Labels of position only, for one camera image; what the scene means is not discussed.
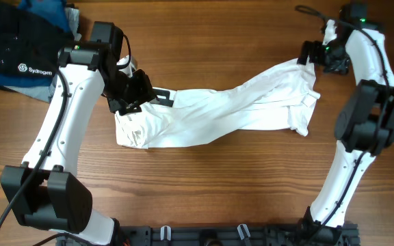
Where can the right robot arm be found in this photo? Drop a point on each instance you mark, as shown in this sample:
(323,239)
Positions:
(365,126)

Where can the white polo shirt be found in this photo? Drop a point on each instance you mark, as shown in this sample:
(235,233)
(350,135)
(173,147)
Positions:
(281,97)

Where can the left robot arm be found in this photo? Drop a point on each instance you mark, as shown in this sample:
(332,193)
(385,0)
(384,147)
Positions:
(43,192)

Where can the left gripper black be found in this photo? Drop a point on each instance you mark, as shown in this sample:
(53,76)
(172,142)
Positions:
(144,93)

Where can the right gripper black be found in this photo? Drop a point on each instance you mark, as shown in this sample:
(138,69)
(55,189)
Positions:
(339,67)

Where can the blue folded shirt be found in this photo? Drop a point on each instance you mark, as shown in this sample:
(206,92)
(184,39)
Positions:
(51,13)

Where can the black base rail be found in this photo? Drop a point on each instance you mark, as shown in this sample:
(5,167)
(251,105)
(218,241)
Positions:
(283,234)

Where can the black folded shirt with logo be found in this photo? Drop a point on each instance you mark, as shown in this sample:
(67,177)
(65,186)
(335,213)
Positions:
(22,41)

